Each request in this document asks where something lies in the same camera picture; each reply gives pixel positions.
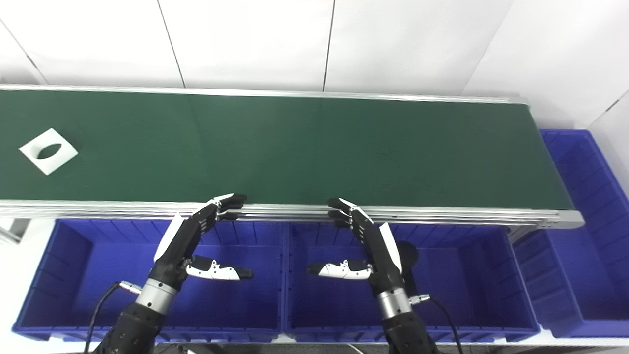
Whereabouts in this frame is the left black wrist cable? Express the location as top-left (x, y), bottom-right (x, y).
top-left (85, 280), bottom-right (143, 354)

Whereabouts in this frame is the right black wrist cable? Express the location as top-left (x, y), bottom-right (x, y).
top-left (410, 294), bottom-right (465, 354)

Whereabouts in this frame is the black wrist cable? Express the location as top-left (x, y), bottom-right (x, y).
top-left (85, 280), bottom-right (143, 354)
top-left (410, 294), bottom-right (465, 354)

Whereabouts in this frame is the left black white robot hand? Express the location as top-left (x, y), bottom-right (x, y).
top-left (149, 193), bottom-right (254, 290)

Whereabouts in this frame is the white square part with hole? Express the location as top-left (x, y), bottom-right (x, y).
top-left (19, 128), bottom-right (79, 176)

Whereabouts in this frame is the green conveyor belt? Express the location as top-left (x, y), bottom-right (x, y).
top-left (0, 90), bottom-right (575, 211)
top-left (0, 85), bottom-right (585, 232)

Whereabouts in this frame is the blue plastic bin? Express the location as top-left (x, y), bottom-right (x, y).
top-left (511, 129), bottom-right (629, 339)
top-left (284, 221), bottom-right (541, 343)
top-left (12, 219), bottom-right (286, 343)

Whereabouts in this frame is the black cylindrical part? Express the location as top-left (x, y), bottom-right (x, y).
top-left (396, 241), bottom-right (420, 295)

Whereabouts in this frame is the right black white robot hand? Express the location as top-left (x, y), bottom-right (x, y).
top-left (307, 198), bottom-right (405, 295)

